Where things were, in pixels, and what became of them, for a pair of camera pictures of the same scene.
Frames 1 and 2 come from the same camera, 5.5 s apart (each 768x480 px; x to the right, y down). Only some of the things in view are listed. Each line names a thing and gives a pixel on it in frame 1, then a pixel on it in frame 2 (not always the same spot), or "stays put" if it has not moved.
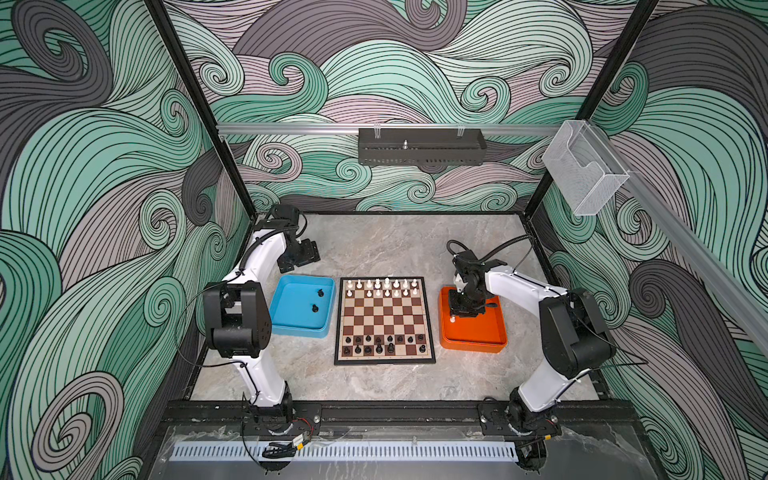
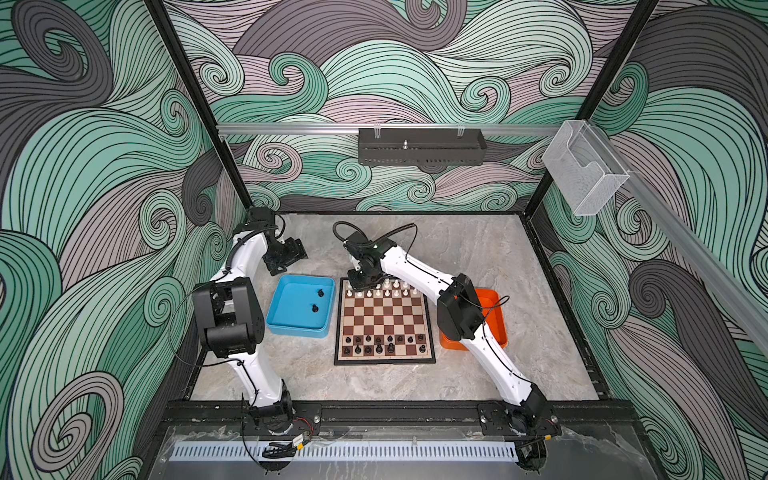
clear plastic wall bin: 585,169 stays put
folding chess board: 383,320 stays put
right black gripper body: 465,303 to 362,278
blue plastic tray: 302,305 stays put
